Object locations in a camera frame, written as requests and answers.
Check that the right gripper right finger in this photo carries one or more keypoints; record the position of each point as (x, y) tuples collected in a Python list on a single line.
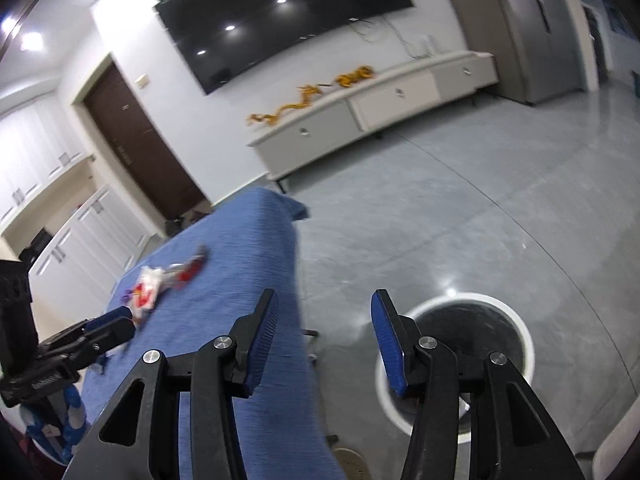
[(512, 434)]

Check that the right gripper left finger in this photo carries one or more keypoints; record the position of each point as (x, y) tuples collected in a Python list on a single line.
[(137, 433)]

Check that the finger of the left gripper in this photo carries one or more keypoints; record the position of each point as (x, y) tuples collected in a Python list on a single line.
[(104, 333)]

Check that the red white snack bag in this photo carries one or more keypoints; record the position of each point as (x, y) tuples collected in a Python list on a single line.
[(141, 298)]

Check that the red silver candy wrapper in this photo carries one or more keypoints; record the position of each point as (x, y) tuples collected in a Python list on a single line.
[(178, 275)]

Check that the left blue gloved hand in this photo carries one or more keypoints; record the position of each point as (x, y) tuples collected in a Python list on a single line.
[(57, 423)]

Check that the white lower cabinets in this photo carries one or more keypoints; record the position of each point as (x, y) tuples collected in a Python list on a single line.
[(77, 273)]

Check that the blue fuzzy rug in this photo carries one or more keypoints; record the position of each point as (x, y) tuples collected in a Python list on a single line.
[(252, 246)]

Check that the black device on counter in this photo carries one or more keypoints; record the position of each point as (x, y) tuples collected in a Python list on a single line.
[(33, 250)]

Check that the dark brown entrance door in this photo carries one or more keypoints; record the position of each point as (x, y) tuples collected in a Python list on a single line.
[(139, 147)]

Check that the golden dragon figurine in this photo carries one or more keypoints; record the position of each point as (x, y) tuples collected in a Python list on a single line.
[(306, 94)]

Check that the white tv console cabinet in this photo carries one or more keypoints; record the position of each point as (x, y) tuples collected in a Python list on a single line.
[(348, 115)]

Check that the grey steel refrigerator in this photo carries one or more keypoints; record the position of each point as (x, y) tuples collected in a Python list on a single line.
[(542, 48)]

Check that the white upper wall cabinets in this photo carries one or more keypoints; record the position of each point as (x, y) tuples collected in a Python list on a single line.
[(38, 146)]

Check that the beige wall switch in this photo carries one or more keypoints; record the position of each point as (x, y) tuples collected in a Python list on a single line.
[(142, 81)]

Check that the wall mounted black television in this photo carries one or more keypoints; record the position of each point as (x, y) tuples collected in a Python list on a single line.
[(221, 39)]

